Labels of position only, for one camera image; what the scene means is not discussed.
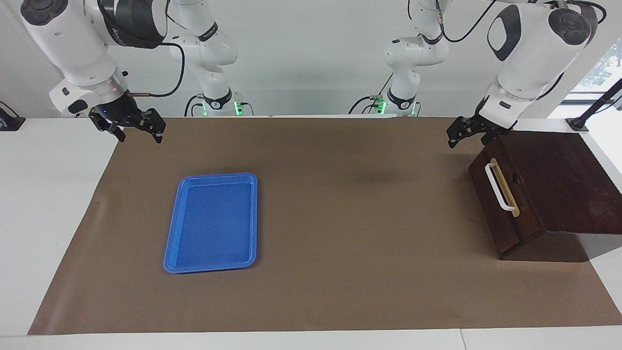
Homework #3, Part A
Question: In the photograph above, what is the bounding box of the black left base cable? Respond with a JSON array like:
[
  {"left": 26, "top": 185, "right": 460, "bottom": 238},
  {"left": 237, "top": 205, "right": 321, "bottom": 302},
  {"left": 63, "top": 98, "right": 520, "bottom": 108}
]
[{"left": 347, "top": 73, "right": 395, "bottom": 116}]

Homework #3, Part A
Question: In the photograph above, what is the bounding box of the brown paper table mat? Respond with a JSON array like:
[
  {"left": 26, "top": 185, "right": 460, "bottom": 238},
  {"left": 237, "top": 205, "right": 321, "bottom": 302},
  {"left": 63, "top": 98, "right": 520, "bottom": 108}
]
[{"left": 28, "top": 117, "right": 622, "bottom": 336}]

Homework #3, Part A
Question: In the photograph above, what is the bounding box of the black camera stand pole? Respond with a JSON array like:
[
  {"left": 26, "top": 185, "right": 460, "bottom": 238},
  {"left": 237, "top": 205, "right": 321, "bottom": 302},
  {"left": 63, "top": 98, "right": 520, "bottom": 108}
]
[{"left": 566, "top": 78, "right": 622, "bottom": 133}]

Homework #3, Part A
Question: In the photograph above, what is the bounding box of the black base cable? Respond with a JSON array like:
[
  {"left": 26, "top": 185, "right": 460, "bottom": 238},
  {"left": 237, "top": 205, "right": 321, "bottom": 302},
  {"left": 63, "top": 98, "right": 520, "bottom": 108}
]
[
  {"left": 347, "top": 73, "right": 395, "bottom": 116},
  {"left": 184, "top": 94, "right": 205, "bottom": 117}
]

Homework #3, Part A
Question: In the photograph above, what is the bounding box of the white wall power outlet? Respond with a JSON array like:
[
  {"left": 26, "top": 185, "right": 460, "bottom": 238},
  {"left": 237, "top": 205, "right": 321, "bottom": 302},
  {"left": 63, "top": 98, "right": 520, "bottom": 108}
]
[{"left": 52, "top": 108, "right": 93, "bottom": 119}]

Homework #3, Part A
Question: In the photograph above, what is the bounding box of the dark brown wooden cabinet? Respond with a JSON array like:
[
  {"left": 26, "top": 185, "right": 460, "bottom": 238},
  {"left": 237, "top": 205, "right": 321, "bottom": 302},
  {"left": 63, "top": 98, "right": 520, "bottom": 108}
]
[{"left": 495, "top": 130, "right": 622, "bottom": 263}]

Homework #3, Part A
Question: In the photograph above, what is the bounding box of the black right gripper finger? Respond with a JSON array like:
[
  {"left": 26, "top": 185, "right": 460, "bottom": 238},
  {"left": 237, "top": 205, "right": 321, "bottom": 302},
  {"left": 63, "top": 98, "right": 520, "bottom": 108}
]
[
  {"left": 140, "top": 107, "right": 167, "bottom": 144},
  {"left": 88, "top": 111, "right": 127, "bottom": 143}
]

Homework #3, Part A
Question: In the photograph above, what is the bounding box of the blue plastic tray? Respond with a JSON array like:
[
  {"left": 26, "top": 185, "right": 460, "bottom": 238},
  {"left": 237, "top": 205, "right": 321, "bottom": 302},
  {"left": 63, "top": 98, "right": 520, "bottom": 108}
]
[{"left": 163, "top": 173, "right": 259, "bottom": 274}]

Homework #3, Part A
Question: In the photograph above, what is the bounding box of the black right base cable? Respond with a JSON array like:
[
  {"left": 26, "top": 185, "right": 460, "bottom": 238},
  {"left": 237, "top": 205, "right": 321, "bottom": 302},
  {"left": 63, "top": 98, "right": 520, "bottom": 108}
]
[{"left": 184, "top": 94, "right": 205, "bottom": 117}]

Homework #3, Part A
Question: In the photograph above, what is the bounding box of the black stand base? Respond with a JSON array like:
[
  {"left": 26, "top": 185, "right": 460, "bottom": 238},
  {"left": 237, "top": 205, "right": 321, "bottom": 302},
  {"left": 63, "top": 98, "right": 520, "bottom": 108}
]
[{"left": 0, "top": 101, "right": 26, "bottom": 132}]

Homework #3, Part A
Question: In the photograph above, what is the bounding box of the wooden drawer with white handle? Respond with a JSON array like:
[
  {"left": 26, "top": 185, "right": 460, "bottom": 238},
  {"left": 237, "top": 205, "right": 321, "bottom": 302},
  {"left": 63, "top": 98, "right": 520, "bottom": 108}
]
[{"left": 468, "top": 133, "right": 548, "bottom": 259}]

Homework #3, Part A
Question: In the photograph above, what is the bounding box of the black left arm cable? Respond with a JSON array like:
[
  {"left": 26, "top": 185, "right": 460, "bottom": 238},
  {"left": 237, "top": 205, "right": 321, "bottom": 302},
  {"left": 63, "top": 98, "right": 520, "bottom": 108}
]
[{"left": 434, "top": 0, "right": 497, "bottom": 43}]

